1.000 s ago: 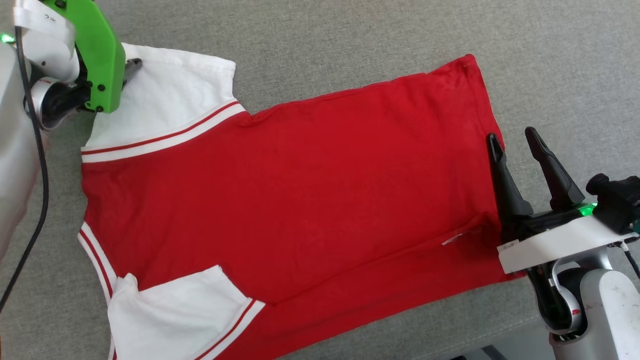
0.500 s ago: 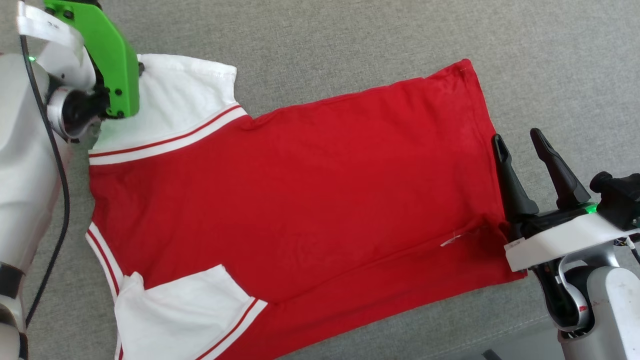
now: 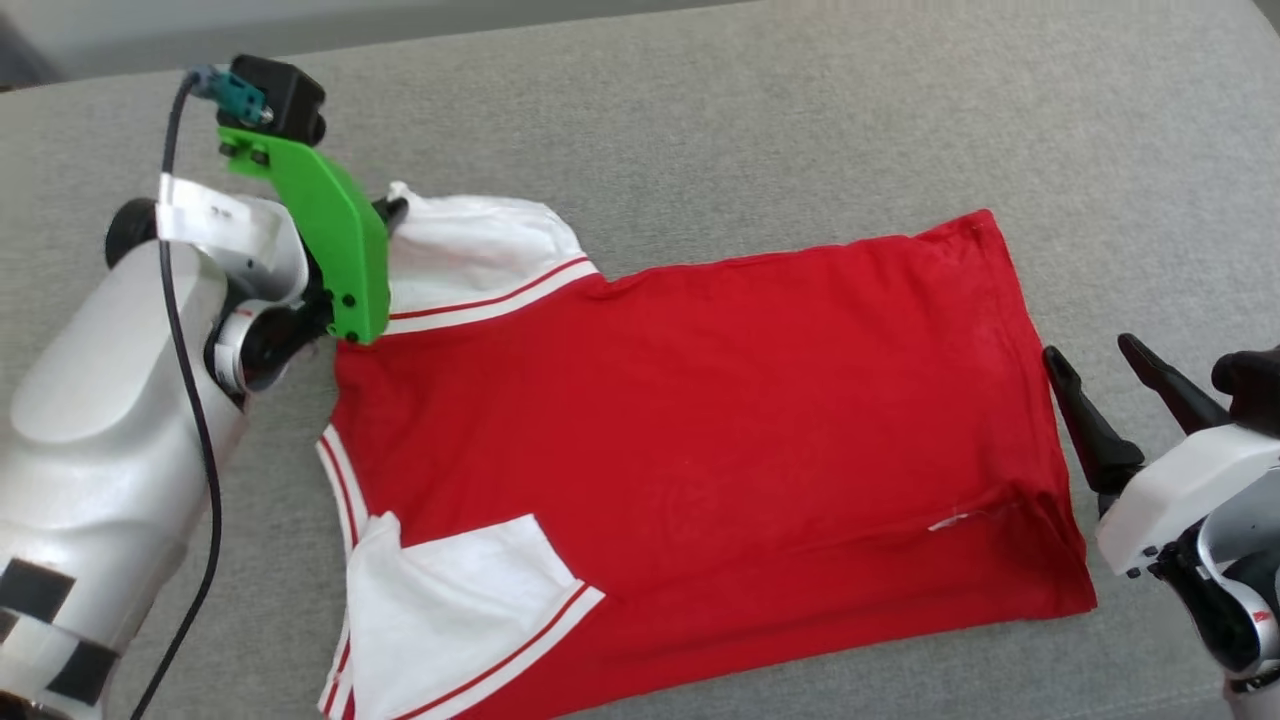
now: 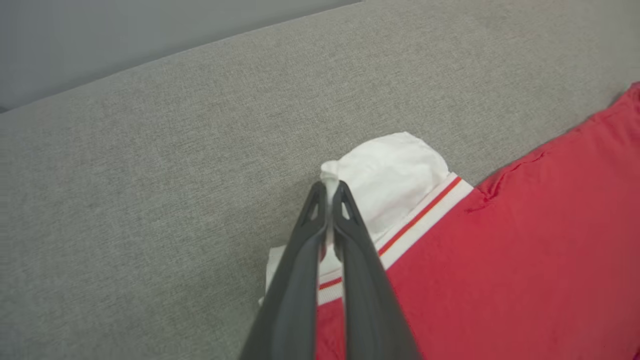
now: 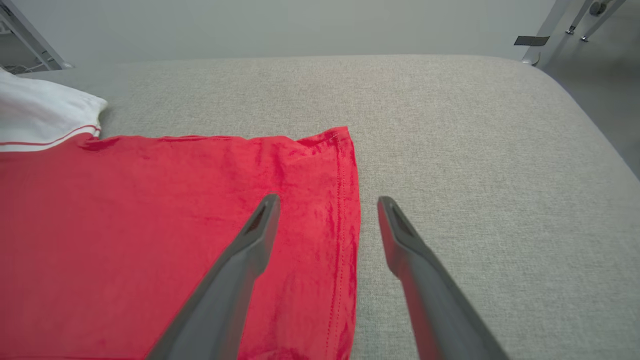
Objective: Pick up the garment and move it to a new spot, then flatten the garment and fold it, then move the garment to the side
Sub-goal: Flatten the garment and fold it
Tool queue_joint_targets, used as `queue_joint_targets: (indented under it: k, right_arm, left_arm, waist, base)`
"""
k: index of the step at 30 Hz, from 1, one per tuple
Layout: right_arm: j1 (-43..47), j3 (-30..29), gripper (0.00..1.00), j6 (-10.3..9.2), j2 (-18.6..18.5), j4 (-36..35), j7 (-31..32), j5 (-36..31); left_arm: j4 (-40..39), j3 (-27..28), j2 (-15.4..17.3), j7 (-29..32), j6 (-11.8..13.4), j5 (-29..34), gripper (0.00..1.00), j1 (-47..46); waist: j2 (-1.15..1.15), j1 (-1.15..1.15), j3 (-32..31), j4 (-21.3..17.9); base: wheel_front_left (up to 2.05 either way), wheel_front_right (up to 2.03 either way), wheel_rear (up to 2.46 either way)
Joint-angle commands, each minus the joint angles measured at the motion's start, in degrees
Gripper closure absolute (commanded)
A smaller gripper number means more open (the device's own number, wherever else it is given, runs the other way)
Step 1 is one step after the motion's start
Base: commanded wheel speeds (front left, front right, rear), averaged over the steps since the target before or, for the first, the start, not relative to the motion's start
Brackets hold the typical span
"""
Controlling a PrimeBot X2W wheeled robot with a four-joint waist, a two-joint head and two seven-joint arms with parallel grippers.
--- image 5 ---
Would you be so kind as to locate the red and white T-shirt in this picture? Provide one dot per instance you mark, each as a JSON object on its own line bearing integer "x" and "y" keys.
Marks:
{"x": 125, "y": 225}

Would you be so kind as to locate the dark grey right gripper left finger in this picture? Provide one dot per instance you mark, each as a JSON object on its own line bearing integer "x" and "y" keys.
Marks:
{"x": 220, "y": 300}

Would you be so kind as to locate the black tape strip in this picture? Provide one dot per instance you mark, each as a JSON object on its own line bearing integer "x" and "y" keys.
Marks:
{"x": 531, "y": 41}

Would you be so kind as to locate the white backdrop panel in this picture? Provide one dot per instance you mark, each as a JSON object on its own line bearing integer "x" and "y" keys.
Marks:
{"x": 300, "y": 27}

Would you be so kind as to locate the grey fabric sofa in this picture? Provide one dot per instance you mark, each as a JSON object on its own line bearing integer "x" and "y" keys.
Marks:
{"x": 475, "y": 150}

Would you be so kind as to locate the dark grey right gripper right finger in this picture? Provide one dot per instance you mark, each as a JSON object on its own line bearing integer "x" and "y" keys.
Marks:
{"x": 435, "y": 300}

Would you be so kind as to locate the grey metal frame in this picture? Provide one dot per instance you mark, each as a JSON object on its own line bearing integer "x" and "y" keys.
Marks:
{"x": 31, "y": 36}
{"x": 551, "y": 25}

